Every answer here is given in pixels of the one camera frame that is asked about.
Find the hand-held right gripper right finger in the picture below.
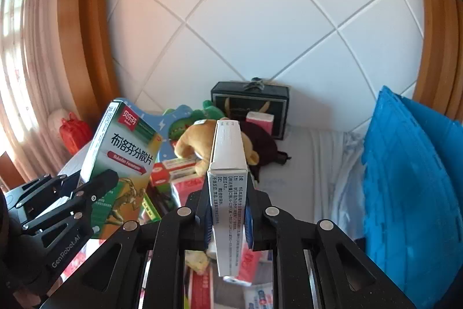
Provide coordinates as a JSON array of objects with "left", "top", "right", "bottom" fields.
[{"left": 244, "top": 183, "right": 416, "bottom": 309}]

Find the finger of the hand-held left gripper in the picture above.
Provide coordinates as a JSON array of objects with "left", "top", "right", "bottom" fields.
[
  {"left": 5, "top": 173, "right": 82, "bottom": 219},
  {"left": 22, "top": 169, "right": 120, "bottom": 252}
]

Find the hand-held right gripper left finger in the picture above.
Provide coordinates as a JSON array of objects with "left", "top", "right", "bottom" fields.
[{"left": 45, "top": 182, "right": 214, "bottom": 309}]

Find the green white medicine box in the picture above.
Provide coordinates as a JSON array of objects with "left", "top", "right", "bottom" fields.
[{"left": 80, "top": 98, "right": 163, "bottom": 240}]

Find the blue plastic crate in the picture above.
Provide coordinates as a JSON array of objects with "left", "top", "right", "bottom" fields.
[{"left": 362, "top": 85, "right": 463, "bottom": 309}]

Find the red bag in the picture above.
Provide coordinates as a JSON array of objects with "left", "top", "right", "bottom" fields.
[{"left": 59, "top": 117, "right": 93, "bottom": 156}]

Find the pile of medicine boxes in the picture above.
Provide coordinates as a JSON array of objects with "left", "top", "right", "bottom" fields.
[{"left": 69, "top": 157, "right": 279, "bottom": 309}]

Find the blue lightning print toy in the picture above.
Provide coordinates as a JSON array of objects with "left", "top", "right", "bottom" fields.
[{"left": 115, "top": 98, "right": 192, "bottom": 165}]

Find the dark maroon plush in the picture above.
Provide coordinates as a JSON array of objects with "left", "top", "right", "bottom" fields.
[{"left": 240, "top": 121, "right": 292, "bottom": 183}]

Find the brown teddy bear plush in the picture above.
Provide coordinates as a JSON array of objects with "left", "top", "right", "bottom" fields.
[{"left": 174, "top": 119, "right": 260, "bottom": 175}]

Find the light green toy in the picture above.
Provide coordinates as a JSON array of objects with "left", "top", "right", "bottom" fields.
[{"left": 161, "top": 108, "right": 199, "bottom": 142}]

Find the pink tissue pack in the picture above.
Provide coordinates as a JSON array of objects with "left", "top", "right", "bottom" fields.
[{"left": 246, "top": 111, "right": 275, "bottom": 132}]

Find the black gift box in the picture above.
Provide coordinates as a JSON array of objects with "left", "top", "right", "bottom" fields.
[{"left": 211, "top": 77, "right": 290, "bottom": 140}]

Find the pink curtain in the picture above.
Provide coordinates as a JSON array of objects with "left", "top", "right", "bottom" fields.
[{"left": 0, "top": 0, "right": 84, "bottom": 187}]

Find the wooden wall frame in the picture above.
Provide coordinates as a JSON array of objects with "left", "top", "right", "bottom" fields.
[{"left": 58, "top": 0, "right": 463, "bottom": 121}]

